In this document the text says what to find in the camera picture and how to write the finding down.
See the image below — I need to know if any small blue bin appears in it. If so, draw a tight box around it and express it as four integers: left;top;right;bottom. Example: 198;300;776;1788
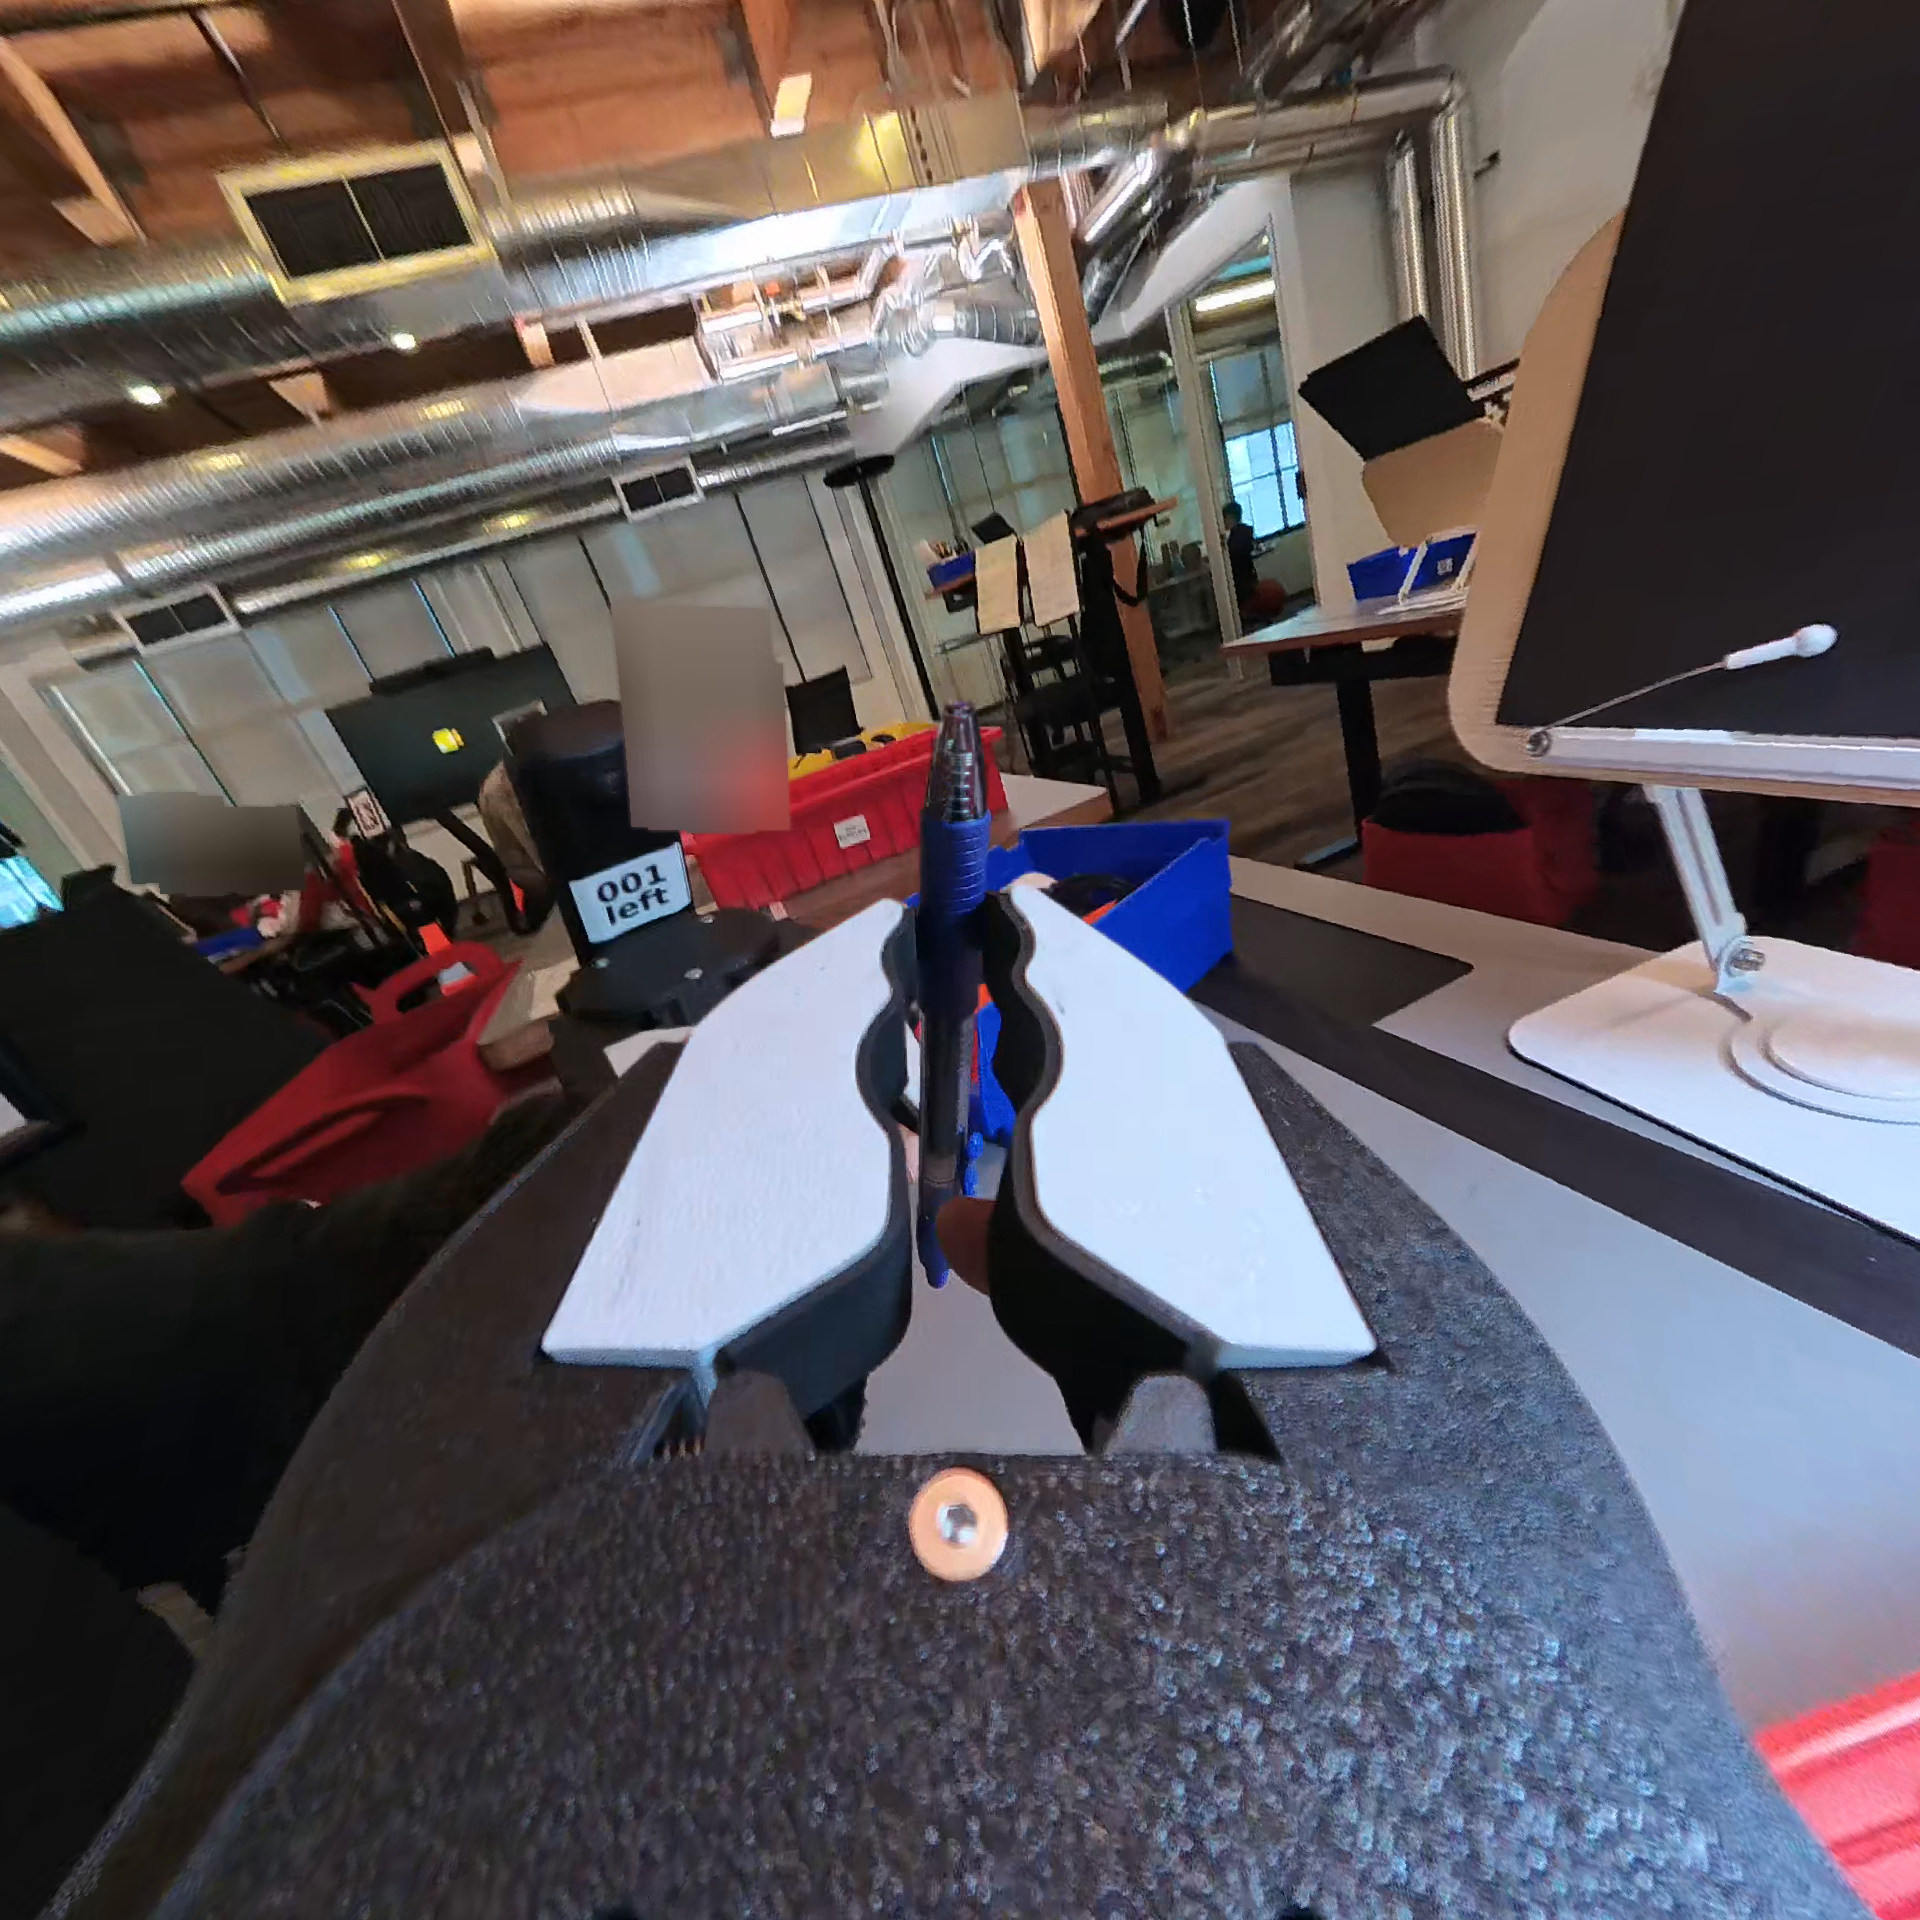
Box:
1345;527;1480;606

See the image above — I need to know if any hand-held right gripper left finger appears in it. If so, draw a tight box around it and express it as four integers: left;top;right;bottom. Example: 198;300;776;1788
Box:
540;895;921;1376

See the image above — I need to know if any large black screen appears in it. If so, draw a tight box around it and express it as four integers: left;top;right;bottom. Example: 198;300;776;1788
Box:
322;644;578;819

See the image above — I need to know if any blue pen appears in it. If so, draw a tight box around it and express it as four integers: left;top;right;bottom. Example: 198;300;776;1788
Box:
912;702;998;1291

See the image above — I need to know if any blue plastic bin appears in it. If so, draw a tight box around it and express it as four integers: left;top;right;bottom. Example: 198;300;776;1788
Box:
908;816;1234;1187

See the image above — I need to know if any silver air duct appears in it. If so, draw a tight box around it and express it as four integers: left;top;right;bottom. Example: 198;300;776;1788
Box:
0;335;904;623

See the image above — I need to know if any person's left forearm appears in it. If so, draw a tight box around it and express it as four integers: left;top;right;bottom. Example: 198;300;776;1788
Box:
0;1094;578;1600

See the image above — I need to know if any red fabric tote bag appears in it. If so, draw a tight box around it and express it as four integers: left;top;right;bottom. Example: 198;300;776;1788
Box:
181;942;529;1229

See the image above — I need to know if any wooden office desk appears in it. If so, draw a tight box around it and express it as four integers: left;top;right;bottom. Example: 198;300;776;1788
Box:
1224;598;1466;864

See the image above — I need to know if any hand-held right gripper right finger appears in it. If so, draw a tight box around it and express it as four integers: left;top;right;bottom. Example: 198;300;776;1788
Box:
982;883;1379;1448

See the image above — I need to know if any whiteboard easel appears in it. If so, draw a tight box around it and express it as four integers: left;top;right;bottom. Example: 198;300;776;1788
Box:
968;487;1180;805

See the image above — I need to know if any red plastic crate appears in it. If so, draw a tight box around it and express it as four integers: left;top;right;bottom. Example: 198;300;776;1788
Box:
682;725;1008;910

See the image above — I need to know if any black floor lamp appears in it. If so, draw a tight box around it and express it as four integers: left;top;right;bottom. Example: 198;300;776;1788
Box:
825;456;940;723

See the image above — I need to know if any ceiling air vent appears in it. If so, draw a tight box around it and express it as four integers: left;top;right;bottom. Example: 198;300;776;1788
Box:
218;141;497;302

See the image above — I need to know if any black board on stand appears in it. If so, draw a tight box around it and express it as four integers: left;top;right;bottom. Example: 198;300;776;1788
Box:
1446;211;1920;1247

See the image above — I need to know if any red plastic bin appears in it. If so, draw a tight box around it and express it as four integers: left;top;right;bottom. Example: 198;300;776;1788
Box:
1755;1670;1920;1920

